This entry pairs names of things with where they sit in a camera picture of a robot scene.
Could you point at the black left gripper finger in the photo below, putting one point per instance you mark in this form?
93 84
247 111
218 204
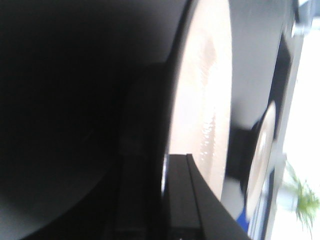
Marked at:
193 211

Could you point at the green potted plant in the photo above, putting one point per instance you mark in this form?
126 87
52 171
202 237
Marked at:
308 203

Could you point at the beige round plate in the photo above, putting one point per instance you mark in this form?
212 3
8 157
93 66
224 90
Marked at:
202 105
257 159

